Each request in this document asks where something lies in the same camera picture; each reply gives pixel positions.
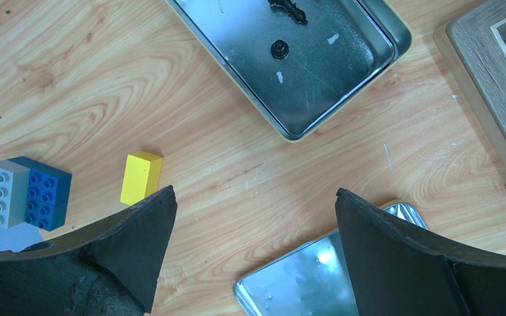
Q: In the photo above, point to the silver tin lid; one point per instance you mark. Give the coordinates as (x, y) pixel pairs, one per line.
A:
(311, 280)

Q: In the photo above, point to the wooden chess board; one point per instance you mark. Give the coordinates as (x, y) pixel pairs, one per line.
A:
(473, 45)

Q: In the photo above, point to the small yellow block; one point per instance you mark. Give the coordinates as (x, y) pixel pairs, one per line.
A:
(141, 177)

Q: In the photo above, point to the grey lego brick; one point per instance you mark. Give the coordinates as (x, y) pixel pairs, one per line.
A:
(14, 182)

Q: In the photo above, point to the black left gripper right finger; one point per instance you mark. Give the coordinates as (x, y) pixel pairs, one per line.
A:
(398, 268)

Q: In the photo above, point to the blue lego brick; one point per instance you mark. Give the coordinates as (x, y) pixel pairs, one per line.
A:
(48, 194)

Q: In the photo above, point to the black pawn in tin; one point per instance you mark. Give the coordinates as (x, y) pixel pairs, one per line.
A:
(279, 49)

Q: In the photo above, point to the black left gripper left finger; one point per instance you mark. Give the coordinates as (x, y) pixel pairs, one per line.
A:
(109, 267)

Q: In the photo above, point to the silver metal tin box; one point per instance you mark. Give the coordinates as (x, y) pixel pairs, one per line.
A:
(344, 47)

